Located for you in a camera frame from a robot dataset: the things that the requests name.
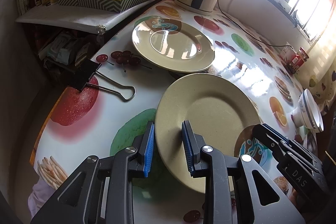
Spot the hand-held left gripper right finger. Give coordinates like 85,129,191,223
181,120,307,224

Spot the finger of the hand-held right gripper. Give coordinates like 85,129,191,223
264,123,318,165
252,124,292,161

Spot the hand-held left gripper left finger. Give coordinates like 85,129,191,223
30,121,155,224

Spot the beige round plate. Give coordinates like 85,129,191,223
155,73,261,193
131,21,216,74

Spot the white bowl with blue rim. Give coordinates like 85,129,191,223
292,89,325,133

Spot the fruit printed tablecloth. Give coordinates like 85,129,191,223
28,0,326,224

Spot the glass jar with red lid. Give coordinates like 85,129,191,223
290,47,310,75

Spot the heart patterned curtain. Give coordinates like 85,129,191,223
302,27,336,115

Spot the black binder clip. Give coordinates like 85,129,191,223
70,59,136,102

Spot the pale pink cloth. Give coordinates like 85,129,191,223
28,176,59,217

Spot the white wipes packet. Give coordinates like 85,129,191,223
39,32,79,65

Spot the zigzag striped box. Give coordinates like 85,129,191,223
58,0,159,14

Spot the white shelf board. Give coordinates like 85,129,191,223
15,0,168,36

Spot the black cable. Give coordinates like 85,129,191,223
215,0,292,48

